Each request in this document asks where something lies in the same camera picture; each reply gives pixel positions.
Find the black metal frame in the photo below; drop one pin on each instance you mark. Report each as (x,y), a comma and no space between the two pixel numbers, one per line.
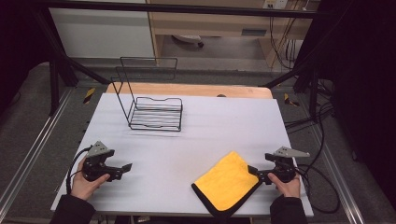
(186,8)

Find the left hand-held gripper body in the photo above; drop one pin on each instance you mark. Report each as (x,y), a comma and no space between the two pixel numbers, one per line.
(97,164)

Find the yellow black floor tape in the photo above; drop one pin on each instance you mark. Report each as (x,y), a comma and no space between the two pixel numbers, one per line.
(290,100)
(89,95)

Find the aluminium floor rail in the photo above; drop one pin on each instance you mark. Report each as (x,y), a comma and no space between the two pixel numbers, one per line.
(31,152)
(337,174)

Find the white power strip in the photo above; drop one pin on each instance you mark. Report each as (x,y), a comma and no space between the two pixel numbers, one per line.
(275,3)

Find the white table cover board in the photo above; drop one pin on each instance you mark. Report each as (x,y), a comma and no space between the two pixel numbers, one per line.
(211,124)

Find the white cabinet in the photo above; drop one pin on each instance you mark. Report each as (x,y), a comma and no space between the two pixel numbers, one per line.
(102,32)

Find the person's right hand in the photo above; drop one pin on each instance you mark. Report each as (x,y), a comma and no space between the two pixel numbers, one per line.
(289,187)

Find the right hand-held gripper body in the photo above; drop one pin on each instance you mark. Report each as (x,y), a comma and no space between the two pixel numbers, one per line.
(284,168)

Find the yellow towel with black edge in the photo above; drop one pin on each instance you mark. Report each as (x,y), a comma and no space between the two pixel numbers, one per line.
(226,183)

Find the white chair base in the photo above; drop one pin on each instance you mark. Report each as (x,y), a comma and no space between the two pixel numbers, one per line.
(188,38)

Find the person's left hand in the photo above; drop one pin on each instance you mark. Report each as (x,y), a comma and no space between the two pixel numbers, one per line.
(81,186)

